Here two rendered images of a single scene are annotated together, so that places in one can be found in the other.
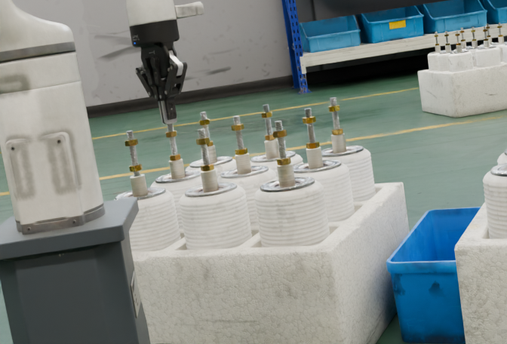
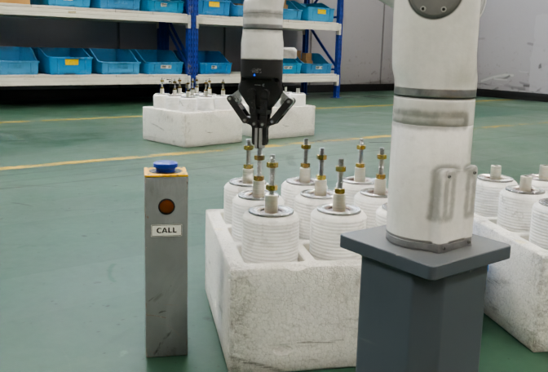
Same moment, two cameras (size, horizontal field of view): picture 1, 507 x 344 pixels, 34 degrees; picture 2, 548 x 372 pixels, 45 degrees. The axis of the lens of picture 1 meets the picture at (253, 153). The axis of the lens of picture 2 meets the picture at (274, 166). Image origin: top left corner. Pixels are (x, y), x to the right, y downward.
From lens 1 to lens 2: 89 cm
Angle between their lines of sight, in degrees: 36
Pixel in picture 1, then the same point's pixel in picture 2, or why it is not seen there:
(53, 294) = (461, 305)
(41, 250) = (470, 267)
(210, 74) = not seen: outside the picture
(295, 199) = not seen: hidden behind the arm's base
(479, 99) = (201, 135)
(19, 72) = (465, 109)
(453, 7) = (108, 55)
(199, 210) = (348, 227)
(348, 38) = (28, 67)
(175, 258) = (333, 267)
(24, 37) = (474, 80)
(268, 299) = not seen: hidden behind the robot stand
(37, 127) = (465, 159)
